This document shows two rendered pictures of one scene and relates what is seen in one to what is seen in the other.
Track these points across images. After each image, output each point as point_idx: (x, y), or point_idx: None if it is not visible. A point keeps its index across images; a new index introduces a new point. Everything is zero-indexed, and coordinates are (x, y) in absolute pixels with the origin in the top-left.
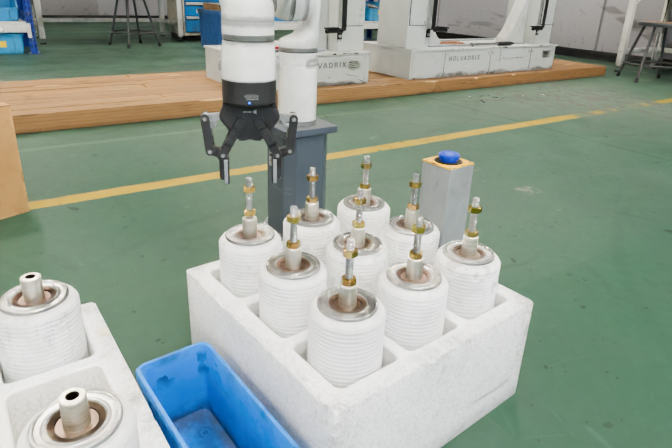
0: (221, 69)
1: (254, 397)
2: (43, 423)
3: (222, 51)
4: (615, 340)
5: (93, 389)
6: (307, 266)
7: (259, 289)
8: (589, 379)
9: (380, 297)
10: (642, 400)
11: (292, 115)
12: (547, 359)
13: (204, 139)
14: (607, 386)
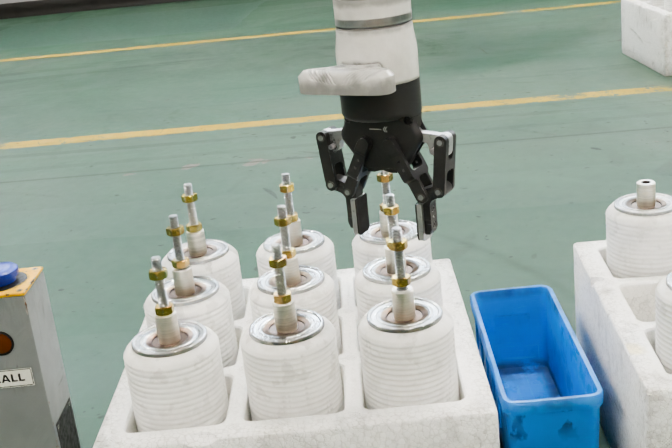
0: (417, 63)
1: (486, 341)
2: (668, 204)
3: (414, 36)
4: None
5: (634, 212)
6: (384, 264)
7: (440, 299)
8: (88, 396)
9: (332, 263)
10: (85, 371)
11: (333, 126)
12: (84, 422)
13: (454, 166)
14: (86, 387)
